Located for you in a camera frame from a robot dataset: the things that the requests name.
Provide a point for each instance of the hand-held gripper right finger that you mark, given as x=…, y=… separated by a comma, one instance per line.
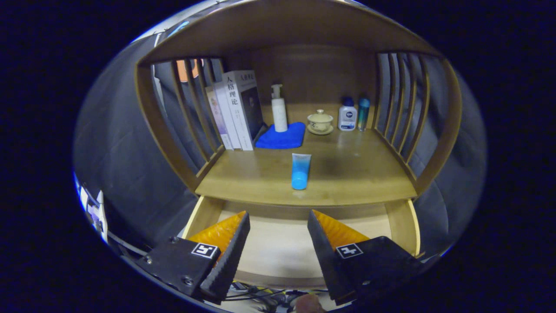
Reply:
x=330, y=261

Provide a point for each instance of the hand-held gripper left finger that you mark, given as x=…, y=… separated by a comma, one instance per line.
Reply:
x=228, y=261

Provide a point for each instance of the wooden drawer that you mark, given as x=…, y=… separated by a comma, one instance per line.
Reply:
x=282, y=248

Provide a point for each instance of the blue gradient tube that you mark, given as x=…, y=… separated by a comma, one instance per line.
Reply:
x=300, y=171

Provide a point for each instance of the wooden countertop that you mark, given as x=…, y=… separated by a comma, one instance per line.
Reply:
x=347, y=174

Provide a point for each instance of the white stand with bright items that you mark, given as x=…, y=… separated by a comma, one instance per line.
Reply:
x=96, y=213

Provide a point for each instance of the wooden cabinet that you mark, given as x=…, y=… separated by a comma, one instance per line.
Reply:
x=312, y=74

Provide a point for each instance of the blue folded cloth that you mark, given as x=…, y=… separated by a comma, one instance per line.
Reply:
x=282, y=139

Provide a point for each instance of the thin white book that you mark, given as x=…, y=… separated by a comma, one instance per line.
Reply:
x=228, y=121

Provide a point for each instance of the beige lidded teacup with saucer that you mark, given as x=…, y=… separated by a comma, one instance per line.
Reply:
x=320, y=121

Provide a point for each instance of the pink spine book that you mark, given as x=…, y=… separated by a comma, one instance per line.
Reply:
x=218, y=117

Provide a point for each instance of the white lotion bottle blue cap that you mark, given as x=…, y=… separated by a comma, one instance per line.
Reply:
x=347, y=117

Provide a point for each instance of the teal slim bottle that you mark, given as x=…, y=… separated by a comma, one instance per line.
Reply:
x=363, y=115

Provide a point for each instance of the thick white book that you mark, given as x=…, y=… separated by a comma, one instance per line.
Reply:
x=239, y=108

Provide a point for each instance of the white pump bottle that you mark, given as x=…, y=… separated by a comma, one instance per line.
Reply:
x=279, y=115

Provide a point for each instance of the black backdrop cloth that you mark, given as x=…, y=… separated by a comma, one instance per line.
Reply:
x=121, y=143

